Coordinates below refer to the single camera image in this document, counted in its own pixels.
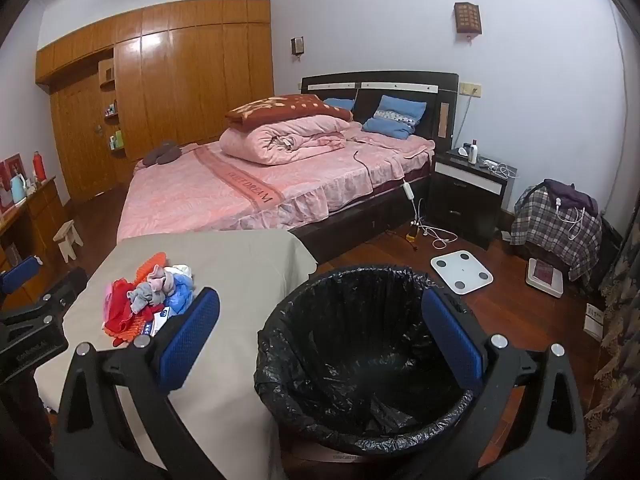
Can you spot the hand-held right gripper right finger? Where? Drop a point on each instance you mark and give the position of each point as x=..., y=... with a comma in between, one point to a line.
x=450, y=335

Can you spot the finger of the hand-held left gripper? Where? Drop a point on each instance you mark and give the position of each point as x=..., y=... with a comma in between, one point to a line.
x=21, y=272
x=65, y=287

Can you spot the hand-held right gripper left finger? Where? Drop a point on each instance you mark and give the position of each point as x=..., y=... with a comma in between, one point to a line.
x=192, y=330

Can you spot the blue white small box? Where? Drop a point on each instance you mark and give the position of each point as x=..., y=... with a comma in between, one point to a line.
x=157, y=325

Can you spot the black-lined trash bin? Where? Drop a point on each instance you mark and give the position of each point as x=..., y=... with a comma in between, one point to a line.
x=360, y=350

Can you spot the wooden side cabinet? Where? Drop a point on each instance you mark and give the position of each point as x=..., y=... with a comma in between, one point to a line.
x=35, y=225

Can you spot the white bathroom scale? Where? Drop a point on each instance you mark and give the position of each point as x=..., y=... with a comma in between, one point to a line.
x=462, y=270

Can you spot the beige tablecloth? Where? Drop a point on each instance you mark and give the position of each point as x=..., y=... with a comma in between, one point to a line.
x=240, y=270

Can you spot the light blue kettle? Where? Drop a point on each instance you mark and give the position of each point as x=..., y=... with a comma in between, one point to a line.
x=18, y=189

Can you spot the red thermos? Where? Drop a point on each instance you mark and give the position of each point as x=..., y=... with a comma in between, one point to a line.
x=39, y=167

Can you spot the white scale with red top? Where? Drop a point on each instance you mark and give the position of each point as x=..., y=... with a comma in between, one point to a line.
x=545, y=275

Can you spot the dark nightstand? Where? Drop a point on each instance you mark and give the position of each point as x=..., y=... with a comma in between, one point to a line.
x=465, y=205

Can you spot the pink bedspread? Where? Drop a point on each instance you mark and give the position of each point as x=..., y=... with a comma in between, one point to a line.
x=210, y=190

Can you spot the plaid cloth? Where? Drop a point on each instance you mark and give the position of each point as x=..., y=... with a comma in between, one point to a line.
x=550, y=235

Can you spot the white printed box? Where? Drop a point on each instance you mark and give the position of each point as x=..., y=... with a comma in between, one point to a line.
x=595, y=321

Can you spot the white blanket controller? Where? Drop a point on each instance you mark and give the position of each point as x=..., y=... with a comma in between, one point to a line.
x=407, y=191

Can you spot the mauve cloth bundle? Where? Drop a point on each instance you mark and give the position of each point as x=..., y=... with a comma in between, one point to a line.
x=162, y=155

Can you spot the patterned curtain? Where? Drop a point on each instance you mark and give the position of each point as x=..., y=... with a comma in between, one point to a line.
x=620, y=360

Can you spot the white power strip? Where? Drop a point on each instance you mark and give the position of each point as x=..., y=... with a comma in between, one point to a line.
x=490, y=164

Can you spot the white bottle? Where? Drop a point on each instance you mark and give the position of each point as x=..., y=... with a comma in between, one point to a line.
x=474, y=154

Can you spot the small white device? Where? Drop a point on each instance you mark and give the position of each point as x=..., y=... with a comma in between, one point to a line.
x=465, y=151

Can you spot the purple garment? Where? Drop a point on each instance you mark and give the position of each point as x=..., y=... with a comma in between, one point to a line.
x=570, y=192

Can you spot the pink folded quilt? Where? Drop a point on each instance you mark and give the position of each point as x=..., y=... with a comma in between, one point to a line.
x=285, y=140

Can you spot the blue pillow with patterned band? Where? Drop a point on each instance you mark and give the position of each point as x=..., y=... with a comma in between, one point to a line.
x=395, y=117

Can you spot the red patterned pillow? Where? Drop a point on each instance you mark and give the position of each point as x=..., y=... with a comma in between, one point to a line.
x=285, y=107

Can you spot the wooden wardrobe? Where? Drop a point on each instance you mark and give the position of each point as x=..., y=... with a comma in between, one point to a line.
x=190, y=75

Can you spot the dark wooden bed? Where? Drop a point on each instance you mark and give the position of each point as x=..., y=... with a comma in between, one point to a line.
x=400, y=85

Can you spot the plain blue pillow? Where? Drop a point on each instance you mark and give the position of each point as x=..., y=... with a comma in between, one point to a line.
x=340, y=104

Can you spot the red picture frame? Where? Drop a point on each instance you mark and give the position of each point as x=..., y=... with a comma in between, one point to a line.
x=7, y=180

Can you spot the beige wall socket panel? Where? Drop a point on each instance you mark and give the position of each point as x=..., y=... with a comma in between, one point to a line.
x=470, y=89

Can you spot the small wall lamp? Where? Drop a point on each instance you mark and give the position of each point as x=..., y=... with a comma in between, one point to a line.
x=297, y=46

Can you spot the wooden lattice wall lamp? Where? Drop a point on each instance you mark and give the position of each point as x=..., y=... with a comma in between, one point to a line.
x=467, y=16

